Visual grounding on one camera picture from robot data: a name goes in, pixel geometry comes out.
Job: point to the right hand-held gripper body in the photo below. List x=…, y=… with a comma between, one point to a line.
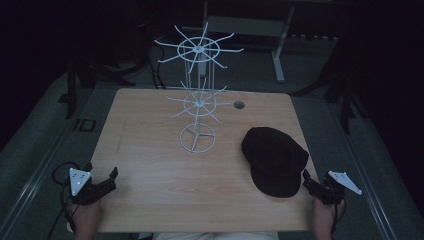
x=333, y=191

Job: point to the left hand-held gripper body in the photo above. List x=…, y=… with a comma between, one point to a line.
x=87, y=191

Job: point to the black cap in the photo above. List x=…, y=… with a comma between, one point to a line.
x=273, y=160

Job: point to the person's left hand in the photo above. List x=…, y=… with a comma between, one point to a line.
x=85, y=218

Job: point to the person's right hand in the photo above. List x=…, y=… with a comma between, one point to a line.
x=325, y=218

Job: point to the black floor socket box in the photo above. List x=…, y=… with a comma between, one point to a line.
x=85, y=125

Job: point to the black metal stand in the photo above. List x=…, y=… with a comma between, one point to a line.
x=71, y=90
x=346, y=100

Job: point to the person's light clothing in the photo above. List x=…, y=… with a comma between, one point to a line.
x=216, y=236

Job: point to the white metal frame desk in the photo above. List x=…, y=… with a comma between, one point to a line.
x=246, y=26

